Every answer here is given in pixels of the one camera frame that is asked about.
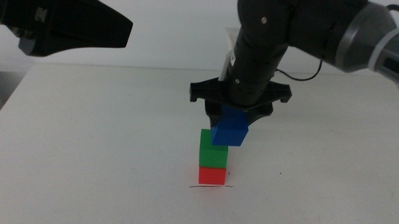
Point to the green cube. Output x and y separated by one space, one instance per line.
211 155

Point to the red cube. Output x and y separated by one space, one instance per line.
212 176

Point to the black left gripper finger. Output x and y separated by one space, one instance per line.
89 25

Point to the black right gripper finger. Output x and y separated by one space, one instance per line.
256 116
214 114

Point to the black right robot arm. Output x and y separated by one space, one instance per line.
289 22

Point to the blue cube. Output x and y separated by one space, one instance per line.
230 131

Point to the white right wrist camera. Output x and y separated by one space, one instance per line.
228 60

